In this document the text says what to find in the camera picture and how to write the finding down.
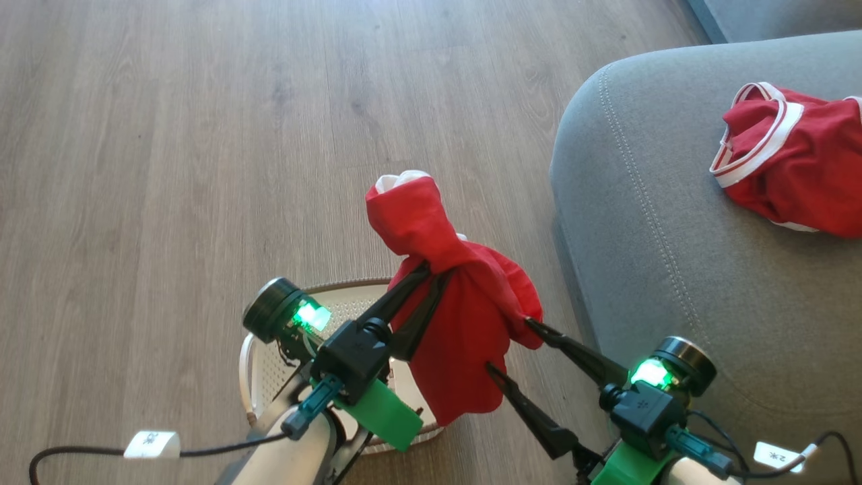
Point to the grey sofa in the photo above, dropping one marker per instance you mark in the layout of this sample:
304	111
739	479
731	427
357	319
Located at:
673	236

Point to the blue-grey sofa cushion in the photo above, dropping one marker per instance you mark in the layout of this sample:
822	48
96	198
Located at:
781	17

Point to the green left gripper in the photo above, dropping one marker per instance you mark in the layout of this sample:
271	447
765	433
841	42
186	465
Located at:
384	414

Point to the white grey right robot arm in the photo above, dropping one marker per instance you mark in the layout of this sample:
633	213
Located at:
697	473

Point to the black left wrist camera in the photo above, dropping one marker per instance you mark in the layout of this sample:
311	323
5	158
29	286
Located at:
350	357

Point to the red shirt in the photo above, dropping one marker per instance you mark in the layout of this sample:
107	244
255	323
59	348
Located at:
465	323

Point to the red white-trimmed garment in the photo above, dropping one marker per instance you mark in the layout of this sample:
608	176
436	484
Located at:
801	168

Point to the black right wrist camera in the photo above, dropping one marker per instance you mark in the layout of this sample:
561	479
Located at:
650	407

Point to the white perforated laundry basket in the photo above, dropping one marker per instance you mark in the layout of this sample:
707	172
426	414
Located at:
269	367

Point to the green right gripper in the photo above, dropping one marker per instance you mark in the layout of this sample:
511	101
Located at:
626	468

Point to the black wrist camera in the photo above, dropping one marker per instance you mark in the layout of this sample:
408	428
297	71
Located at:
650	407
350	357

